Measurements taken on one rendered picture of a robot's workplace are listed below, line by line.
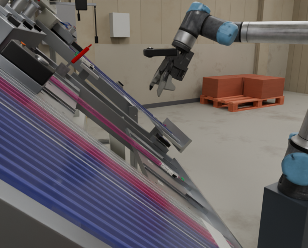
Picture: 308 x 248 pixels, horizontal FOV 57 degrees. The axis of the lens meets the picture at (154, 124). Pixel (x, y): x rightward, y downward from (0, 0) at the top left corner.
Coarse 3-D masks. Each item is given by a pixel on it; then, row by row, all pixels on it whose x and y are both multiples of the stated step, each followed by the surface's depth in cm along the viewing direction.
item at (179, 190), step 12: (132, 132) 88; (144, 144) 84; (144, 156) 70; (156, 156) 83; (144, 168) 59; (156, 168) 69; (156, 180) 58; (168, 180) 67; (180, 180) 74; (168, 192) 57; (180, 192) 65; (192, 204) 64; (204, 216) 63
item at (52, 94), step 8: (56, 72) 77; (48, 80) 61; (64, 80) 75; (48, 88) 56; (56, 88) 61; (72, 88) 73; (40, 96) 47; (48, 96) 50; (56, 96) 54; (64, 96) 60; (56, 104) 50; (64, 104) 54; (72, 104) 59; (64, 112) 50; (72, 112) 53; (72, 120) 49
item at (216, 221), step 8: (176, 160) 92; (184, 176) 83; (192, 184) 77; (192, 192) 75; (200, 192) 72; (200, 200) 70; (208, 208) 66; (208, 216) 65; (216, 216) 63; (216, 224) 61; (224, 224) 60; (224, 232) 58; (232, 240) 55
